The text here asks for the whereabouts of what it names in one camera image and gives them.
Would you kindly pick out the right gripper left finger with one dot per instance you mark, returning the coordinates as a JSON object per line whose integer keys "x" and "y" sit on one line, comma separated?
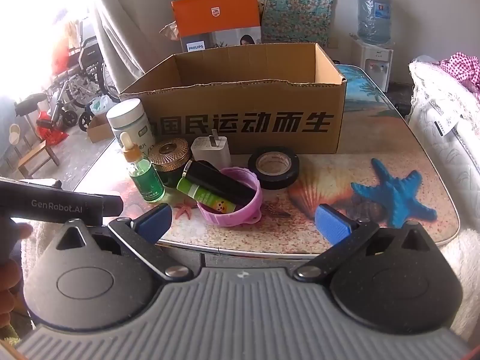
{"x": 91, "y": 279}

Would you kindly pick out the blue water jug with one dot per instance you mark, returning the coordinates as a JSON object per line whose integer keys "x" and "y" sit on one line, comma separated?
{"x": 374, "y": 21}

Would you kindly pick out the beige curtain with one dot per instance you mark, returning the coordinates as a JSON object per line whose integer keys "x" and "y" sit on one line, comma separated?
{"x": 129, "y": 35}

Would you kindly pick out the brown cardboard box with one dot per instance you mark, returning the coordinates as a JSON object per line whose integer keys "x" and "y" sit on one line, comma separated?
{"x": 288, "y": 94}

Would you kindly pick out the pink patterned cloth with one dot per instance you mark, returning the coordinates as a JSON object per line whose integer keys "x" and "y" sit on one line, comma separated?
{"x": 465, "y": 69}

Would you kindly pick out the white USB wall charger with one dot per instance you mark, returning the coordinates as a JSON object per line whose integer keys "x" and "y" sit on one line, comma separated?
{"x": 213, "y": 149}

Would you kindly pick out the black cylindrical tube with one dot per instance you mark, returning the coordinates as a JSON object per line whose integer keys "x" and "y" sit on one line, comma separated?
{"x": 207, "y": 176}

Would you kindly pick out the wheelchair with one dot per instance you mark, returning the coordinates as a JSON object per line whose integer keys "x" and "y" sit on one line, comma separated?
{"x": 80, "y": 72}

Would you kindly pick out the person's left hand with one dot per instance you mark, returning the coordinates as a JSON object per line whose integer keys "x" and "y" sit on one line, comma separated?
{"x": 9, "y": 278}

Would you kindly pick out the green lip balm tube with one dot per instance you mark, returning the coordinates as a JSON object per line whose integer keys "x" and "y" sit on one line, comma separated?
{"x": 205, "y": 197}

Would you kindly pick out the white green-label supplement jar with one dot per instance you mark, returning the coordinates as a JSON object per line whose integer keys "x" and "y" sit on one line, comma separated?
{"x": 129, "y": 117}

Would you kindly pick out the black electrical tape roll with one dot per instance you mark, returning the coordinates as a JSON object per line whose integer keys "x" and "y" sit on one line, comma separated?
{"x": 276, "y": 167}

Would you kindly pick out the small wooden stool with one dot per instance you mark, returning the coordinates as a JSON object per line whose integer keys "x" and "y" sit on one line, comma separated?
{"x": 34, "y": 160}

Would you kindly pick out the white water dispenser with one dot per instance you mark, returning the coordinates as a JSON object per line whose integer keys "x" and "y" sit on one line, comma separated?
{"x": 375, "y": 61}

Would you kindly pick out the gold-lid dark green jar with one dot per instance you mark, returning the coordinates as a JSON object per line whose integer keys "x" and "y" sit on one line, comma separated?
{"x": 169, "y": 158}

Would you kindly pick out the small cardboard box on floor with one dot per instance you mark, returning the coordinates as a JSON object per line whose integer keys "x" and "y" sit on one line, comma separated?
{"x": 99, "y": 129}

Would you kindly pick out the orange Philips product box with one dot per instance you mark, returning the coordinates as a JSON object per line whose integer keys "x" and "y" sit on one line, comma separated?
{"x": 206, "y": 24}

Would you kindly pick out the green dropper bottle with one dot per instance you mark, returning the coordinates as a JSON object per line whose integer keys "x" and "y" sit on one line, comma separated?
{"x": 141, "y": 171}

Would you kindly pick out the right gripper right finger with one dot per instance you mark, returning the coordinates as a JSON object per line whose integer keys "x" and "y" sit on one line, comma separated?
{"x": 394, "y": 280}

